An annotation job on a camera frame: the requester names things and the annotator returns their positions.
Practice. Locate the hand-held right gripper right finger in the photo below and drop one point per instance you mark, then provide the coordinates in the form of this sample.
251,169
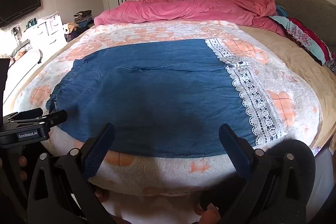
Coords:
235,154

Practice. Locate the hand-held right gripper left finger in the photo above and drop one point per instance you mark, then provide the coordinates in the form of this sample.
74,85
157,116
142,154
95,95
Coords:
101,149

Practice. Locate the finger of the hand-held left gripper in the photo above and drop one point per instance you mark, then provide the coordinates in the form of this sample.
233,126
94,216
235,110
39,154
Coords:
56,117
26,113

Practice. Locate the blue denim skirt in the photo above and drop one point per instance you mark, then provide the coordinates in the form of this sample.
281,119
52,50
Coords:
157,95

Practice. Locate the person's left hand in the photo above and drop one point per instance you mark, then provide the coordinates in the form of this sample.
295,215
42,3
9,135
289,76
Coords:
22,161

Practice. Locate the white orange fleece blanket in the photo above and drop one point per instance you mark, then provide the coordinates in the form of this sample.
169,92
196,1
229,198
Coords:
288,108

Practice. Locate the white drawer cabinet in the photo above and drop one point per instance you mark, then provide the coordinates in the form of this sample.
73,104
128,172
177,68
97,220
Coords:
50,29

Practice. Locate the pile of dark clothes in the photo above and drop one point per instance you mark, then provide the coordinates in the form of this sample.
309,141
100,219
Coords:
83,16

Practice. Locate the bed with beige sheet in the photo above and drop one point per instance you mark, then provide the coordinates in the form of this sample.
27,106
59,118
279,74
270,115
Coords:
307,69

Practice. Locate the teal floral pillow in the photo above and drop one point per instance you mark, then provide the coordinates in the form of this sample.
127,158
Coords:
296,29

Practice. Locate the red patterned pillow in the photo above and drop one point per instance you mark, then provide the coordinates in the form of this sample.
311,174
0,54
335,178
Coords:
312,32

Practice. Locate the pink duvet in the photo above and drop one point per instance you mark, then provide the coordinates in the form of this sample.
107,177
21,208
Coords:
170,10

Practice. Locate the grey padded headboard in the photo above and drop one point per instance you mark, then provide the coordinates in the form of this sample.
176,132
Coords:
302,6

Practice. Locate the black wall television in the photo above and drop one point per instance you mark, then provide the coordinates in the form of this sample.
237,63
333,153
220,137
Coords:
19,2

